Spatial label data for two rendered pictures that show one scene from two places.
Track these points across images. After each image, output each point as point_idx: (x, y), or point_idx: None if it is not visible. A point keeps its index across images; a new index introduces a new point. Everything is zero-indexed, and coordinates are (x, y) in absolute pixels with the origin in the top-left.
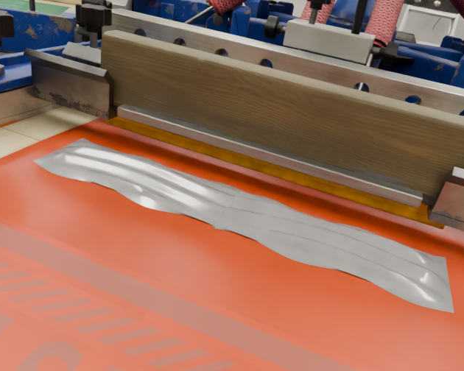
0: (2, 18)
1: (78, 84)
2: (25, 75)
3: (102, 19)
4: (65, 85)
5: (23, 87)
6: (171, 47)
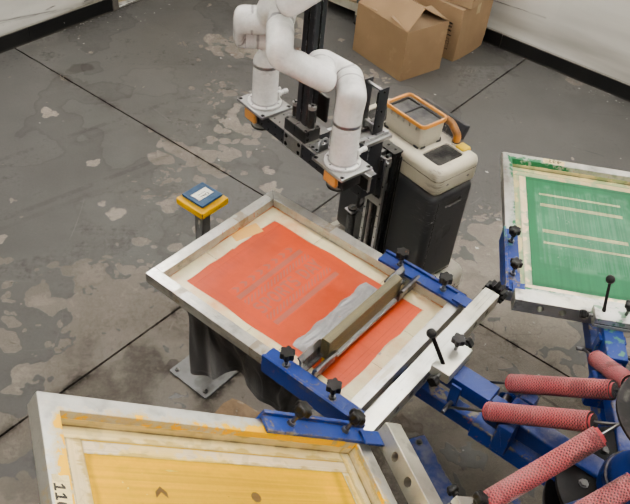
0: (400, 254)
1: None
2: None
3: (439, 280)
4: None
5: None
6: (382, 286)
